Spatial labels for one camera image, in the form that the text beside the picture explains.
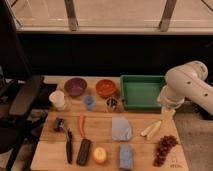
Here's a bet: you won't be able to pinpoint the small blue cup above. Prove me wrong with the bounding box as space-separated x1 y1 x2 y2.
83 95 96 111

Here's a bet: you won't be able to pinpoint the green plastic tray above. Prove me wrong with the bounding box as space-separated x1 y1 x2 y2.
120 75 165 111

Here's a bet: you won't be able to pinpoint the pale yellow banana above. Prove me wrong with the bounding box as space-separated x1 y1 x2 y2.
141 121 162 140

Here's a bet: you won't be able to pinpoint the black rectangular block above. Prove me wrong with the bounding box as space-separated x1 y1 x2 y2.
76 138 91 166

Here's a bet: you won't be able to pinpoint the dark glass jar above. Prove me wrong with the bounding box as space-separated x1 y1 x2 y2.
106 97 118 112

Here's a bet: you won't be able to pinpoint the yellow lemon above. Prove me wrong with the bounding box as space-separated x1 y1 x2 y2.
93 147 107 164

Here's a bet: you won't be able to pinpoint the light blue cloth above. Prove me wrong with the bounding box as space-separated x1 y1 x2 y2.
112 117 132 141

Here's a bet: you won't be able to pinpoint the black office chair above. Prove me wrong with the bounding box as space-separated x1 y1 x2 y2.
0 0 47 171

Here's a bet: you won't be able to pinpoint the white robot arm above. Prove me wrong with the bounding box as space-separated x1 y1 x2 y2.
158 61 213 117

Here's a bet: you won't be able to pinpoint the red bowl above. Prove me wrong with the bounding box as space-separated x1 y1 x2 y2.
96 79 116 98

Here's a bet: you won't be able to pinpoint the white cup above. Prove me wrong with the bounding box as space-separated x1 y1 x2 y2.
49 90 66 111

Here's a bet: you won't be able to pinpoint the dark red grapes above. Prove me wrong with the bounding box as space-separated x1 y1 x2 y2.
153 135 178 167

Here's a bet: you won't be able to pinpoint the purple bowl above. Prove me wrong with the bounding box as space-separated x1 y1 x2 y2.
64 77 87 97

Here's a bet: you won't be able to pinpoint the blue sponge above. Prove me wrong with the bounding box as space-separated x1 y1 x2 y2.
119 144 133 170

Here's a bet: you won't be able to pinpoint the orange carrot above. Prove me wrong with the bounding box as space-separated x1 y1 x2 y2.
78 114 86 138

